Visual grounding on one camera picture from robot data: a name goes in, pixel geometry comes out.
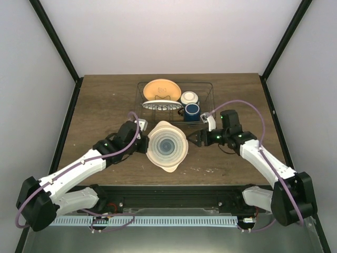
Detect light blue slotted cable duct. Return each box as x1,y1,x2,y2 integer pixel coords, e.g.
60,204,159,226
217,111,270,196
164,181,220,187
51,216,237,228

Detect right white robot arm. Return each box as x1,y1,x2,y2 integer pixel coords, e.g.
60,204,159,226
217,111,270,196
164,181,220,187
187,110,318,226

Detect black frame post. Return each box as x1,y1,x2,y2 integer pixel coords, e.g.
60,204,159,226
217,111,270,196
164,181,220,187
261,0,313,80
29,0,80,83

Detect left black frame post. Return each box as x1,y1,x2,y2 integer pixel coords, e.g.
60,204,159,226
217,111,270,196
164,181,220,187
29,0,80,83

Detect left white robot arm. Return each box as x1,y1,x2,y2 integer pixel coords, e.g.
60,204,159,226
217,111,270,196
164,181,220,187
15,119,149,231

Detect clear plastic lidded bowl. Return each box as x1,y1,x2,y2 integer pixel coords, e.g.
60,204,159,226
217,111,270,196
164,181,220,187
146,121,189,173

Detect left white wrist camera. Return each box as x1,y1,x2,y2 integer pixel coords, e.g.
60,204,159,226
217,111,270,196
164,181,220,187
134,119,148,132

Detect cream and teal bowl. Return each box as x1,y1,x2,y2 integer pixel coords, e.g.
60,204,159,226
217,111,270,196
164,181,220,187
180,91,199,106

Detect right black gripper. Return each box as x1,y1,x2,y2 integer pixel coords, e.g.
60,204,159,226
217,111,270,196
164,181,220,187
186,129,229,148

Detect purple cable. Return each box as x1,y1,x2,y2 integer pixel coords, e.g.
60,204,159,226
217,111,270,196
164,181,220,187
205,99,304,233
15,111,136,233

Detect black wire dish rack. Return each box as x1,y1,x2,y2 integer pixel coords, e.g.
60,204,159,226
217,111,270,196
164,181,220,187
134,81,215,126

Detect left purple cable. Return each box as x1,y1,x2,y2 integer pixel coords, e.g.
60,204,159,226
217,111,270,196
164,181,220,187
15,111,136,233

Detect white blue striped plate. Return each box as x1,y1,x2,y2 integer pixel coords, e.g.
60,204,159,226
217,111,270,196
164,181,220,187
142,100,183,111

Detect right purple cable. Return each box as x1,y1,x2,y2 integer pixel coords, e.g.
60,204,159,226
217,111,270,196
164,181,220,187
205,99,304,233

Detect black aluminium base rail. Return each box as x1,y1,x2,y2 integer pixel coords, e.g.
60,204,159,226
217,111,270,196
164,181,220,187
100,184,259,213

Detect right black frame post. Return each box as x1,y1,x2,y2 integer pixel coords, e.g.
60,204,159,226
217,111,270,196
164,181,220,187
261,0,313,80

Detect orange plastic plate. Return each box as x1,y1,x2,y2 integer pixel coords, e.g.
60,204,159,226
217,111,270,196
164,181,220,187
143,79,182,101

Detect dark blue mug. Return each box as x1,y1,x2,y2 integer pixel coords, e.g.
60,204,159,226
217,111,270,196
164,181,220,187
178,103,201,122

